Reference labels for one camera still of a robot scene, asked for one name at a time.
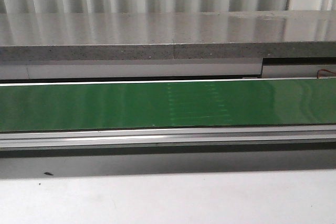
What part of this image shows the green conveyor belt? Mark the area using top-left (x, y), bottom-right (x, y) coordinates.
top-left (1, 78), bottom-right (335, 132)

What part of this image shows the grey stone counter slab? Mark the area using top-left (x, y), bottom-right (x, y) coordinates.
top-left (1, 10), bottom-right (335, 61)

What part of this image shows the aluminium conveyor front rail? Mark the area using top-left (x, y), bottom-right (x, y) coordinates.
top-left (1, 124), bottom-right (335, 150)

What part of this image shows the orange cable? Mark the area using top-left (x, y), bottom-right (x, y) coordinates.
top-left (316, 69), bottom-right (336, 80)

